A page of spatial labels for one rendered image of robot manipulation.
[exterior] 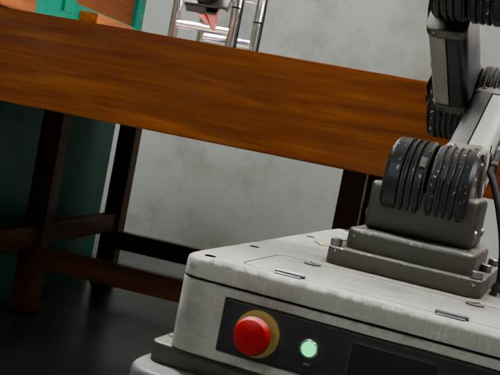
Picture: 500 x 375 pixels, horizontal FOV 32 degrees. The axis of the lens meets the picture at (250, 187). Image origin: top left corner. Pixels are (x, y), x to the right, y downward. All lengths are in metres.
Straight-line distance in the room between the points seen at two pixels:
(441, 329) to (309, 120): 0.80
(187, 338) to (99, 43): 0.89
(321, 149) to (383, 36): 2.31
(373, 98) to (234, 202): 2.49
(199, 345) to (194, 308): 0.04
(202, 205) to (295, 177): 0.48
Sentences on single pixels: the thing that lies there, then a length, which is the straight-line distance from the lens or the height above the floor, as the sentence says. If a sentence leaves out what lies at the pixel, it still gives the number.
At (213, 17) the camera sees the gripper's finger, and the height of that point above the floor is 0.84.
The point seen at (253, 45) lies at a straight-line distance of 2.42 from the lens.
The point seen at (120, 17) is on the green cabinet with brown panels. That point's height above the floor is 0.89.
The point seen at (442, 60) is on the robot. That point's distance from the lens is 1.32.
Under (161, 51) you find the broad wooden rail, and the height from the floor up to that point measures 0.73.
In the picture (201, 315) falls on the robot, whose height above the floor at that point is 0.41.
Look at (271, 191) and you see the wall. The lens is 4.02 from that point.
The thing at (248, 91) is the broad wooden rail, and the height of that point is 0.69.
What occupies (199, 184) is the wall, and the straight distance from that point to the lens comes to 4.15.
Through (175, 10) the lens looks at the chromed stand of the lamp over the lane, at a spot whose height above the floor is 0.87.
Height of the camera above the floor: 0.63
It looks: 4 degrees down
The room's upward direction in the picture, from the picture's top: 11 degrees clockwise
